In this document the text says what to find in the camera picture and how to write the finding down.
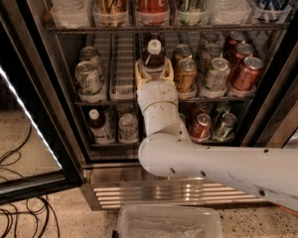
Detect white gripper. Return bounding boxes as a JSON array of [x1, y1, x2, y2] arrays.
[[135, 58, 178, 108]]

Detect blue label plastic bottle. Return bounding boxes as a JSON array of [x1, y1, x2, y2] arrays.
[[141, 39, 165, 79]]

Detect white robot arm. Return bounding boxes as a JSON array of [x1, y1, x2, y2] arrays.
[[135, 68, 298, 212]]

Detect empty white shelf tray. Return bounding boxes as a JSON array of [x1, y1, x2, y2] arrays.
[[109, 34, 135, 101]]

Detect bottom shelf water bottle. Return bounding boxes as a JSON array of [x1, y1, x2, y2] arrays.
[[118, 113, 139, 144]]

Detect shelf water bottle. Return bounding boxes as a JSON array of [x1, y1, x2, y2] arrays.
[[118, 113, 139, 144], [51, 0, 92, 29], [210, 0, 250, 25]]

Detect top shelf coca-cola can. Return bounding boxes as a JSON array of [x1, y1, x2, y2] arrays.
[[136, 0, 170, 26]]

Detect bottom shelf tea bottle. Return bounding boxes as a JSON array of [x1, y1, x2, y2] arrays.
[[88, 109, 115, 145]]

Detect top shelf green can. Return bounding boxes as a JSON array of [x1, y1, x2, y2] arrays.
[[175, 0, 211, 26]]

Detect top shelf gold can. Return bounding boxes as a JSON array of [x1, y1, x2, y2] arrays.
[[93, 0, 128, 27]]

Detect top shelf water bottle right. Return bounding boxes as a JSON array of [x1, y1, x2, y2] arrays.
[[210, 0, 250, 25]]

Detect top shelf water bottle left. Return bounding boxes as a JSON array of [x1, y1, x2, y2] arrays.
[[51, 0, 92, 29]]

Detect steel fridge bottom grille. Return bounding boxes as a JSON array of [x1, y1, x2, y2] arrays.
[[80, 162, 263, 211]]

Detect right glass fridge door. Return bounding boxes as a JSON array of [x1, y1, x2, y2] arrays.
[[241, 40, 298, 148]]

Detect top shelf blue can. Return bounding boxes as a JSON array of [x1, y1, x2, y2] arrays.
[[248, 0, 291, 23]]

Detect open glass fridge door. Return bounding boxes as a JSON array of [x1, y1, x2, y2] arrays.
[[0, 0, 83, 205]]

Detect front gold soda can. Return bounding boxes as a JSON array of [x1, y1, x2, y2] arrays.
[[174, 59, 198, 99]]

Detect gold soda can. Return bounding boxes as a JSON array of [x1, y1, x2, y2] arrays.
[[172, 44, 194, 66], [174, 59, 198, 99]]

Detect rear gold soda can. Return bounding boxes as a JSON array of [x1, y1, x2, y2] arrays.
[[172, 44, 194, 66]]

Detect front white soda can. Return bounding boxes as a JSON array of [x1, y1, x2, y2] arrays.
[[201, 58, 230, 98]]

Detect white soda can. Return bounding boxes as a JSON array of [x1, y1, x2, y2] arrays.
[[199, 44, 223, 72], [201, 58, 230, 98]]

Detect middle white soda can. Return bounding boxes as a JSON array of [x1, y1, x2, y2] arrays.
[[199, 44, 223, 72]]

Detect front green 7up can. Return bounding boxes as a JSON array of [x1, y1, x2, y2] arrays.
[[75, 61, 103, 103]]

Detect green 7up can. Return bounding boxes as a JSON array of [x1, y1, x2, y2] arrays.
[[79, 46, 104, 81], [75, 61, 103, 103]]

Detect rear green 7up can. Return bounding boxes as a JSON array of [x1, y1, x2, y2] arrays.
[[79, 46, 104, 81]]

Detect bottom red can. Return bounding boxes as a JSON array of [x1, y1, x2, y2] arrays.
[[190, 113, 212, 142]]

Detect rear red soda can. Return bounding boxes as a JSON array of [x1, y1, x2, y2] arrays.
[[223, 31, 246, 54]]

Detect red soda can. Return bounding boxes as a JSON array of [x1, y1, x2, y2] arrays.
[[227, 43, 254, 74], [223, 31, 246, 54], [230, 57, 263, 92]]

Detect bottom green can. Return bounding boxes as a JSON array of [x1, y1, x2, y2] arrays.
[[213, 113, 237, 142]]

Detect middle red soda can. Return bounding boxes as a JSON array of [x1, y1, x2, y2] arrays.
[[227, 43, 254, 74]]

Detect front red soda can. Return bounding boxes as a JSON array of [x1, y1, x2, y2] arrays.
[[230, 57, 263, 92]]

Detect clear plastic bin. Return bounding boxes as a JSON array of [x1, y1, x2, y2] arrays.
[[111, 204, 224, 238]]

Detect orange floor cable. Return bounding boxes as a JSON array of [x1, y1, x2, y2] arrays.
[[276, 203, 298, 220]]

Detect black floor cables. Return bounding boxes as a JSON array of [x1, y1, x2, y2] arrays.
[[0, 121, 62, 238]]

